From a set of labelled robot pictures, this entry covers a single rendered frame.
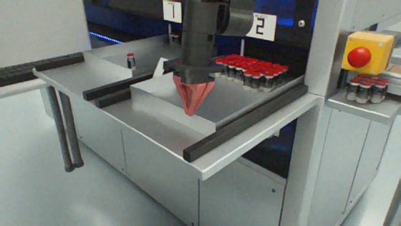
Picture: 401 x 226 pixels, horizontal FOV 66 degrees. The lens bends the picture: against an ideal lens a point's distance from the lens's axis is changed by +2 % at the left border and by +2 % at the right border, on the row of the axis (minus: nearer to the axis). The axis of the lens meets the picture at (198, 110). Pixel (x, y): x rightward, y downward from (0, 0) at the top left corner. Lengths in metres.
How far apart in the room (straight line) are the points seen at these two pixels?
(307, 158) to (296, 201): 0.15
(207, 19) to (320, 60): 0.33
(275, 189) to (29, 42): 1.03
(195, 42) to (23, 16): 0.91
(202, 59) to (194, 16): 0.07
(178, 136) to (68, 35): 0.92
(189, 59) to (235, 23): 0.10
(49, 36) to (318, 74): 1.01
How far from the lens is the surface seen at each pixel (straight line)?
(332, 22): 0.73
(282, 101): 0.69
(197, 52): 0.52
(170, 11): 1.05
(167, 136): 0.57
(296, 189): 0.94
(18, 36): 1.33
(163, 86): 0.78
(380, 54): 0.71
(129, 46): 1.11
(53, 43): 1.38
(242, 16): 0.56
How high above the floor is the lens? 1.18
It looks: 27 degrees down
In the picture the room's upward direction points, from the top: straight up
